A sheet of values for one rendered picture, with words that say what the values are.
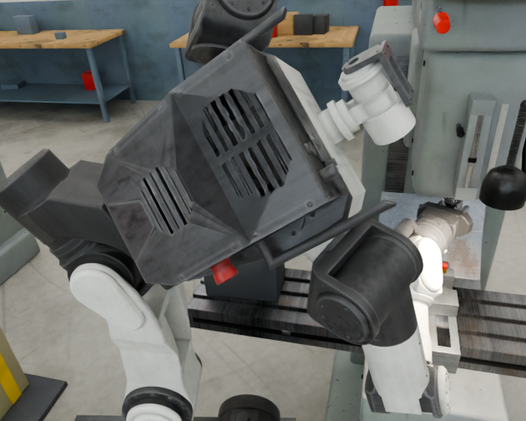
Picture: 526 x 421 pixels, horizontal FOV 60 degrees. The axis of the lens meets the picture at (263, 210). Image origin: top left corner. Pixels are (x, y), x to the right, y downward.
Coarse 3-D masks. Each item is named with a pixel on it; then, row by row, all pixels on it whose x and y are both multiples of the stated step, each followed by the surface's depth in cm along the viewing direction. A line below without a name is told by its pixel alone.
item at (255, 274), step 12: (252, 264) 128; (264, 264) 127; (240, 276) 131; (252, 276) 130; (264, 276) 129; (276, 276) 128; (216, 288) 136; (228, 288) 134; (240, 288) 133; (252, 288) 132; (264, 288) 131; (276, 288) 131; (264, 300) 134; (276, 300) 133
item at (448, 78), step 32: (448, 64) 84; (480, 64) 83; (512, 64) 82; (448, 96) 87; (512, 96) 84; (416, 128) 103; (448, 128) 90; (512, 128) 87; (416, 160) 97; (448, 160) 94; (448, 192) 98
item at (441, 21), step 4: (436, 8) 76; (440, 8) 75; (436, 12) 74; (440, 12) 72; (436, 16) 69; (440, 16) 67; (444, 16) 67; (432, 20) 70; (436, 20) 67; (440, 20) 66; (444, 20) 65; (448, 20) 66; (436, 24) 66; (440, 24) 66; (444, 24) 65; (448, 24) 66; (436, 28) 66; (440, 28) 66; (444, 28) 66; (448, 28) 66; (440, 32) 66; (444, 32) 66
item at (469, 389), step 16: (464, 384) 116; (480, 384) 116; (496, 384) 115; (464, 400) 112; (480, 400) 112; (496, 400) 112; (368, 416) 118; (384, 416) 117; (400, 416) 115; (416, 416) 114; (432, 416) 112; (448, 416) 111; (464, 416) 110; (480, 416) 109; (496, 416) 108
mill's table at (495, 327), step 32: (288, 288) 138; (192, 320) 136; (224, 320) 133; (256, 320) 129; (288, 320) 127; (480, 320) 123; (512, 320) 123; (352, 352) 127; (480, 352) 115; (512, 352) 114
